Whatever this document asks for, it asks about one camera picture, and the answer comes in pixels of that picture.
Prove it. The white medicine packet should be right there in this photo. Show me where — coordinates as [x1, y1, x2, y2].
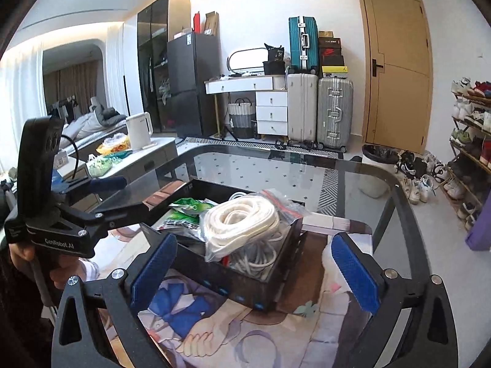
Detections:
[157, 215, 204, 240]

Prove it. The shoe rack with sneakers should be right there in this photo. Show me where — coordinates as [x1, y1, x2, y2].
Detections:
[449, 79, 491, 234]

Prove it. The printed cartoon table mat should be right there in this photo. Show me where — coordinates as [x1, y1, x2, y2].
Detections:
[92, 180, 384, 368]

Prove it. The teal suitcase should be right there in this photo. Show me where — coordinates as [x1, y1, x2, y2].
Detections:
[288, 16, 320, 76]

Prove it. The white curtain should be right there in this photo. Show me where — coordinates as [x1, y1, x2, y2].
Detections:
[105, 23, 130, 118]

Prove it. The grey clothes pile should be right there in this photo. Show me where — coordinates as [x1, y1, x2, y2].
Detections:
[63, 96, 130, 139]

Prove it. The person's left hand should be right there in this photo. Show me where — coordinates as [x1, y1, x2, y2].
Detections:
[8, 242, 91, 283]

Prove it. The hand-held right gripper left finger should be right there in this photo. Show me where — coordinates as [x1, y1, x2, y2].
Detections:
[52, 233, 179, 368]

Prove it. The green plastic bag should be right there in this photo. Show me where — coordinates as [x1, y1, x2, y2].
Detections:
[87, 153, 130, 177]

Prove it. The pile of sneakers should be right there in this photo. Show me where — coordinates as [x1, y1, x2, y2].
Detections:
[397, 149, 446, 205]

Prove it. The white charging cable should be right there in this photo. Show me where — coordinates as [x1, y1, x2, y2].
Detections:
[224, 224, 294, 279]

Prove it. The white trash bin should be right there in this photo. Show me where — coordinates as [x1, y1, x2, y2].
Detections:
[361, 144, 400, 196]

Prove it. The white vanity desk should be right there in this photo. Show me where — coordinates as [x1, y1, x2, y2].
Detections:
[205, 75, 291, 139]

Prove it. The white suitcase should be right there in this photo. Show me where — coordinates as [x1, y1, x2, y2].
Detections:
[287, 73, 319, 148]

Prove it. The wooden door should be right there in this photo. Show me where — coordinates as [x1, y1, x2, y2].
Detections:
[356, 0, 435, 155]

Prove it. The black refrigerator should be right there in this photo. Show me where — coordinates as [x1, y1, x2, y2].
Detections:
[167, 33, 225, 139]

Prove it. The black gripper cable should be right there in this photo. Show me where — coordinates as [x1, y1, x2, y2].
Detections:
[60, 135, 79, 181]

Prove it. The person's left forearm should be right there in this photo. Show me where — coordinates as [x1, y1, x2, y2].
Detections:
[0, 255, 58, 368]

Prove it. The dark glass cabinet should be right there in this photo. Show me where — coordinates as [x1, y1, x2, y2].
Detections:
[137, 0, 172, 135]

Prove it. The white electric kettle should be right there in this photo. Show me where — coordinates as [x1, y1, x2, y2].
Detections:
[126, 112, 154, 152]

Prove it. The silver suitcase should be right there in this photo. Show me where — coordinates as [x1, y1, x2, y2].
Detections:
[317, 77, 354, 152]

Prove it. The black bag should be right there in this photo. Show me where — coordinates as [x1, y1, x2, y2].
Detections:
[263, 43, 287, 76]

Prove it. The purple box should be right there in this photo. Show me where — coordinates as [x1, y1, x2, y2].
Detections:
[465, 192, 491, 252]

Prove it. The green snack packet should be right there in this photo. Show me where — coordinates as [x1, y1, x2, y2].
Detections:
[169, 197, 218, 217]

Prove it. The bagged thick cream rope coil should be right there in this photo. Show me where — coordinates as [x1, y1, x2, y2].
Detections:
[199, 189, 311, 263]

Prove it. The black cardboard box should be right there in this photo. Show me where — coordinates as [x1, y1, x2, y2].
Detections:
[148, 178, 308, 312]

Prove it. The white sideboard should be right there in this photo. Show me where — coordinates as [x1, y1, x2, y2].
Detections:
[57, 138, 179, 208]

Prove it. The oval mirror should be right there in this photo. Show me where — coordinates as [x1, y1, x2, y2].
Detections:
[227, 47, 269, 76]

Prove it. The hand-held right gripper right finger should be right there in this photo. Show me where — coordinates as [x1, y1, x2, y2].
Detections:
[331, 232, 461, 368]

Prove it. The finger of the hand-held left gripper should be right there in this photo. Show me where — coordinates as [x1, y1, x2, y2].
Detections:
[52, 175, 128, 205]
[93, 199, 152, 226]

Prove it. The yellow snack bag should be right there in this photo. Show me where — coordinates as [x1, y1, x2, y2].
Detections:
[96, 134, 131, 156]

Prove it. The grey white woven basket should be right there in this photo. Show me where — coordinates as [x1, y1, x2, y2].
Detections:
[228, 99, 257, 129]

